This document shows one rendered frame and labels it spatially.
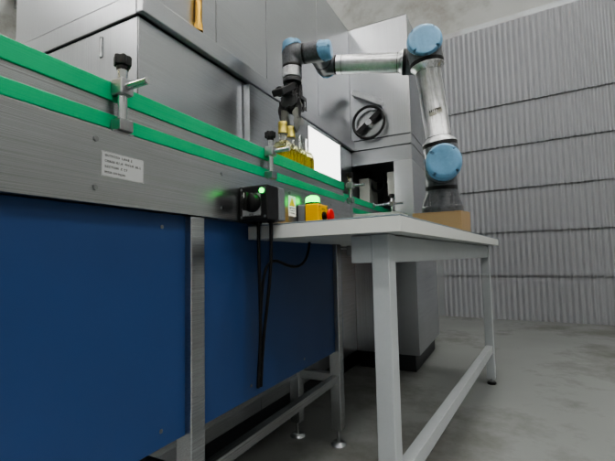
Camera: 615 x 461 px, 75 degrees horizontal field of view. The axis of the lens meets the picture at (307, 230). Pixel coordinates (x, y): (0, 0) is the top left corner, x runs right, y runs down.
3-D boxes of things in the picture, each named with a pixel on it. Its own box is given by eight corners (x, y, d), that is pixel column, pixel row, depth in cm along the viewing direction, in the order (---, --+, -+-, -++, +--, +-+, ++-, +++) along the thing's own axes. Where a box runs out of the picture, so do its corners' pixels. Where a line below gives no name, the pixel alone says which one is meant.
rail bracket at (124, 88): (126, 138, 68) (127, 63, 69) (157, 132, 65) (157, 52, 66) (105, 132, 65) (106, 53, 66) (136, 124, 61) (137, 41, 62)
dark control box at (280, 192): (258, 225, 99) (257, 191, 100) (285, 223, 96) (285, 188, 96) (238, 222, 92) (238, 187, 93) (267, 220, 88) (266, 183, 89)
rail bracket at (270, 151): (270, 182, 109) (269, 134, 110) (294, 179, 106) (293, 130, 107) (262, 179, 106) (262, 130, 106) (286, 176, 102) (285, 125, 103)
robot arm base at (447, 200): (464, 212, 155) (463, 187, 155) (462, 210, 142) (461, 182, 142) (425, 214, 161) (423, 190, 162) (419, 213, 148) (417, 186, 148)
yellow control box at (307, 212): (307, 230, 124) (307, 207, 124) (329, 230, 120) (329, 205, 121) (297, 230, 118) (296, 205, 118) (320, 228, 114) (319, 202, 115)
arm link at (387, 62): (439, 52, 157) (318, 57, 170) (441, 38, 146) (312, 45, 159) (437, 81, 157) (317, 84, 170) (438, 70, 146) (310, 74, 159)
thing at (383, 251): (497, 383, 206) (490, 245, 211) (402, 595, 78) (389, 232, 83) (478, 380, 211) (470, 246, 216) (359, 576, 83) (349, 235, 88)
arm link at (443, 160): (461, 180, 144) (437, 35, 147) (466, 175, 130) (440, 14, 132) (426, 187, 147) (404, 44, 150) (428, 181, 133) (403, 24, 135)
